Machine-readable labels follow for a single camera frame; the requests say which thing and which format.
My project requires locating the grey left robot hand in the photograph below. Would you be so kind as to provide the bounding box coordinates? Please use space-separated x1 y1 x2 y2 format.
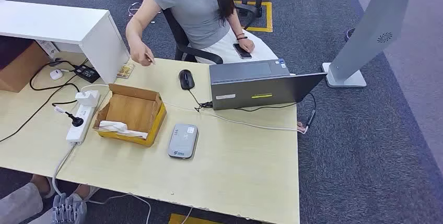
52 193 88 224

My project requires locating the person's left hand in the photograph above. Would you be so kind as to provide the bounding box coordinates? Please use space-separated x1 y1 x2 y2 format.
239 37 256 54

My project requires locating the person's right hand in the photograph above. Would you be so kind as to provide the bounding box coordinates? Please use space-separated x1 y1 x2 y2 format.
130 41 156 67

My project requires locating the person's foot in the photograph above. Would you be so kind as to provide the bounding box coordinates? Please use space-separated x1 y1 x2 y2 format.
73 184 101 203

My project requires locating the person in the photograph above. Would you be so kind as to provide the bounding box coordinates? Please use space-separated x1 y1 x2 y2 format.
125 0 279 67

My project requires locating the grey card reader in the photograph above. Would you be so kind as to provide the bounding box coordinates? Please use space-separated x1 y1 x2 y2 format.
167 123 199 160

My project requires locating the black smartphone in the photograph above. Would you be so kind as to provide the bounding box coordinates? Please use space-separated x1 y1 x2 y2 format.
232 43 253 60

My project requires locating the yellow floor tape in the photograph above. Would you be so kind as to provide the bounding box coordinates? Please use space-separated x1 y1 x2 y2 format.
234 0 274 33
168 213 222 224

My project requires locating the black office chair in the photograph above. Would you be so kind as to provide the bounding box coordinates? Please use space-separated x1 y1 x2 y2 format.
161 3 259 65

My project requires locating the grey laptop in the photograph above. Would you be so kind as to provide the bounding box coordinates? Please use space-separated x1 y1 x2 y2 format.
209 58 328 111

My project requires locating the black computer mouse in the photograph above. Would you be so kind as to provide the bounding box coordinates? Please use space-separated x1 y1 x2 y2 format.
178 69 195 91

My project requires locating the open cardboard box yellow rim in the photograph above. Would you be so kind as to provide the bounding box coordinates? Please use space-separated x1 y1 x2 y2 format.
92 83 167 147

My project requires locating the black power adapter brick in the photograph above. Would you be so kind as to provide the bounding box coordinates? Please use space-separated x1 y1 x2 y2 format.
73 64 101 84

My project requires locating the white charger adapter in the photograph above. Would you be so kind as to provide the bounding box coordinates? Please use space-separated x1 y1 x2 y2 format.
75 90 101 108

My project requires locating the white crumpled tissue paper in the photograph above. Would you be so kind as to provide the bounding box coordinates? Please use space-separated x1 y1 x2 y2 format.
98 120 149 140

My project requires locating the white power strip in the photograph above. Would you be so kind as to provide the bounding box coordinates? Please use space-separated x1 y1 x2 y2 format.
65 103 96 145

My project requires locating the black power plug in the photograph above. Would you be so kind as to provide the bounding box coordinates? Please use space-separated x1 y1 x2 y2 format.
64 111 85 128

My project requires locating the white printed box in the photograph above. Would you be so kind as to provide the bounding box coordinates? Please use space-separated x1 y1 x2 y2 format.
36 40 60 60

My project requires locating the white counter cabinet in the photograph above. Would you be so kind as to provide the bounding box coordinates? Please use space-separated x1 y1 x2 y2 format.
0 0 131 85

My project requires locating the brown closed cardboard box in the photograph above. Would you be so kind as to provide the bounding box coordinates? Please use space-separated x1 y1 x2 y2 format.
0 41 50 93

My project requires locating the grey kiosk stand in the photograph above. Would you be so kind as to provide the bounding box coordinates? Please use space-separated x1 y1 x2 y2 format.
321 0 443 89

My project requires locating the thick white power strip cable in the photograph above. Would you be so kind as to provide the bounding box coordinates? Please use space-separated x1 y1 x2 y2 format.
52 143 153 224

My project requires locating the black mouse cable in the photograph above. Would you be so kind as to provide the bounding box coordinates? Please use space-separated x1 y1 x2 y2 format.
186 89 214 112

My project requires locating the long white charger cable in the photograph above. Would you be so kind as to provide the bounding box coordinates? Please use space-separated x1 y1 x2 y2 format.
80 84 309 135

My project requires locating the black laptop power cable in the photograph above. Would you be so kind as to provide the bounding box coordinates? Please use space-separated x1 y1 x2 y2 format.
234 92 317 128

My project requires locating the looped black adapter cable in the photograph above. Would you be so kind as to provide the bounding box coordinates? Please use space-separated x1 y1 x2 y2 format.
29 60 81 93

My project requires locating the long black power cable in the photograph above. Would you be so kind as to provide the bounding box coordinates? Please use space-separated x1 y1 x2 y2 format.
0 74 80 144

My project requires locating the thin white cable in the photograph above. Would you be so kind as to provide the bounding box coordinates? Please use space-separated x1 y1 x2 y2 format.
180 207 193 224

